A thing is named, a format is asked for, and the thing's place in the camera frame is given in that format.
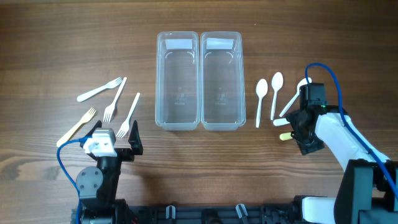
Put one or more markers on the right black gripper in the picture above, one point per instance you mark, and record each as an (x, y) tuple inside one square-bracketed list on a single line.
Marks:
[(306, 145)]

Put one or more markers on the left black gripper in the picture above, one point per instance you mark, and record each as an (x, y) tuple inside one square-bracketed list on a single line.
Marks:
[(127, 153)]

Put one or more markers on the yellow plastic spoon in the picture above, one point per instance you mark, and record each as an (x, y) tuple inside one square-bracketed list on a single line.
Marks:
[(285, 136)]

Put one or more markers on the yellow plastic fork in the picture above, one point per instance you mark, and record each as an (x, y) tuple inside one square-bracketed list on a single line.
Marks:
[(84, 119)]

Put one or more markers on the thick white plastic fork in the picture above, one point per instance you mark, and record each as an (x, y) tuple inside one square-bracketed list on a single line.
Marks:
[(110, 85)]

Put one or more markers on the thick white plastic spoon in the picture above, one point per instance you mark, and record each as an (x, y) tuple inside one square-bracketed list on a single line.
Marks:
[(280, 122)]

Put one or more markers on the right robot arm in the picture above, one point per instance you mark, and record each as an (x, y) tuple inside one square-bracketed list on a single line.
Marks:
[(368, 190)]

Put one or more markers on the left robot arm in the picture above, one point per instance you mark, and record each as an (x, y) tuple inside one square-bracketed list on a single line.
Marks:
[(98, 185)]

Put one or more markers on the left clear plastic container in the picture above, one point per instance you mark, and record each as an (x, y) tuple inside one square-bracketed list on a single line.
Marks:
[(177, 81)]

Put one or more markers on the clear plastic container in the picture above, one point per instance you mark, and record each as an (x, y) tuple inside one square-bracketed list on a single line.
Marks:
[(222, 81), (177, 81)]

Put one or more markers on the right clear plastic container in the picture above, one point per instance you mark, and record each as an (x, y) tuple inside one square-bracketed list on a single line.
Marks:
[(222, 81)]

